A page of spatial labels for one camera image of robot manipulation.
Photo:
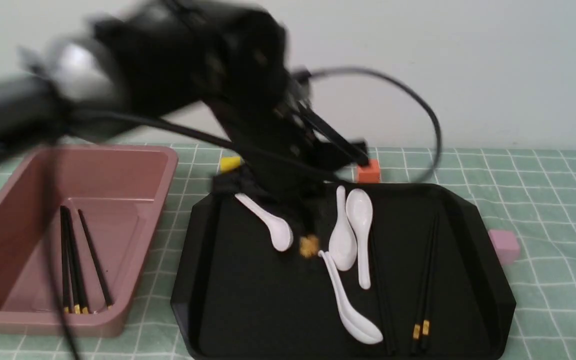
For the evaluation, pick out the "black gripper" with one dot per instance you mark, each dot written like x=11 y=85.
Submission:
x=281 y=141

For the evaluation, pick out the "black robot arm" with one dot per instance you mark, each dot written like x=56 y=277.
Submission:
x=207 y=69

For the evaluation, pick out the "yellow cube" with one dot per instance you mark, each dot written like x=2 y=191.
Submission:
x=229 y=163

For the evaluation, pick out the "orange cube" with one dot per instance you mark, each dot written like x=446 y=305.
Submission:
x=370 y=173

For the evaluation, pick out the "white ceramic spoon upside down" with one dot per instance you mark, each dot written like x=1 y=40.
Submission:
x=281 y=235

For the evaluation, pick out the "white ceramic spoon long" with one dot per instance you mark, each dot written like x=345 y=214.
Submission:
x=359 y=211

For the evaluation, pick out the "white ceramic spoon middle left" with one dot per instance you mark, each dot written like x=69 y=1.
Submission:
x=342 y=246

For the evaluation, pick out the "black plastic tray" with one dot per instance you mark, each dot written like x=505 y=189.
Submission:
x=236 y=298

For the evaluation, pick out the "plain black chopstick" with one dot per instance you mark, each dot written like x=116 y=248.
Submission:
x=382 y=298

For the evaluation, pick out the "white ceramic spoon front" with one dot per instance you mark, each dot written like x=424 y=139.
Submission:
x=356 y=324

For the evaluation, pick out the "black chopstick gold band right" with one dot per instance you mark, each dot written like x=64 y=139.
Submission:
x=427 y=309

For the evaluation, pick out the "black chopstick gold band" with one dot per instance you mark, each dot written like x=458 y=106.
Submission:
x=427 y=309
x=423 y=287

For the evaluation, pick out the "black chopstick gold band left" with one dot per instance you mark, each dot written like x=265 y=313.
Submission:
x=423 y=287

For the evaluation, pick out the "pink cube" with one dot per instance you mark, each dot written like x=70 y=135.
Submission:
x=506 y=245

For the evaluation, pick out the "green checked tablecloth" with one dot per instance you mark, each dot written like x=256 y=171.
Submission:
x=530 y=192

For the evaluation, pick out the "pink plastic bin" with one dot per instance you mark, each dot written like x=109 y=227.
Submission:
x=121 y=190

